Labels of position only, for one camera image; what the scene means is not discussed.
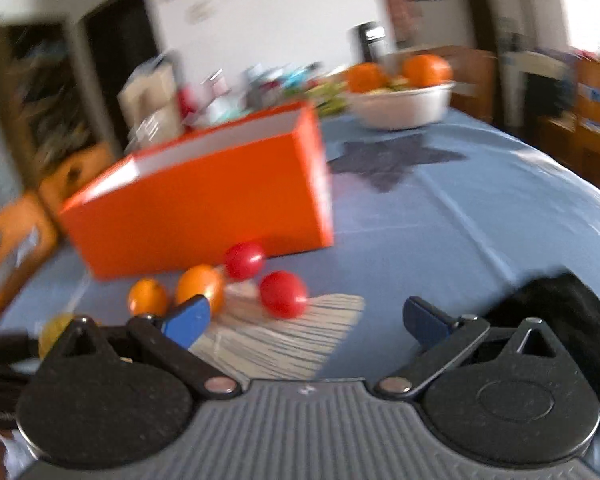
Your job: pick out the wooden chair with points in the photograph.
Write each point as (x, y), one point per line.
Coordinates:
(10, 240)

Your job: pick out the dark cloth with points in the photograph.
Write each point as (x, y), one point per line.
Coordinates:
(570, 295)

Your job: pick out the yellow cherry tomato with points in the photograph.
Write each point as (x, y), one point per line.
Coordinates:
(55, 330)

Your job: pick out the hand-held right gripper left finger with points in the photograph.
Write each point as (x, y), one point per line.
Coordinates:
(187, 320)

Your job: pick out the red cherry tomato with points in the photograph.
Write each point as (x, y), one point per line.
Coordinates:
(282, 292)
(244, 260)

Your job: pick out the large orange cherry tomato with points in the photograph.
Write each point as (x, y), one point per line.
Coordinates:
(200, 282)

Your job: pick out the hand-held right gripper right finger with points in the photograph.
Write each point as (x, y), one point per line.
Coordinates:
(422, 322)

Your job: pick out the blue star-print tablecloth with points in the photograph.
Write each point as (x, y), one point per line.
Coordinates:
(455, 210)

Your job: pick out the orange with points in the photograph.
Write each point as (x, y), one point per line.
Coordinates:
(426, 70)
(366, 77)

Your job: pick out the wooden bookshelf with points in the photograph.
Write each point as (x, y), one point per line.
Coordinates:
(590, 110)

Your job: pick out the white and brown carton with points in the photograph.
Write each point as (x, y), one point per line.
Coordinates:
(147, 100)

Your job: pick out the small orange cherry tomato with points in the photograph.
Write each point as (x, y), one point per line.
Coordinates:
(147, 297)

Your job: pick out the orange cardboard box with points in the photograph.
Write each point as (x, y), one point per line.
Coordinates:
(205, 200)

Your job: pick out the white bowl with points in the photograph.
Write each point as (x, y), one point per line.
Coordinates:
(400, 107)

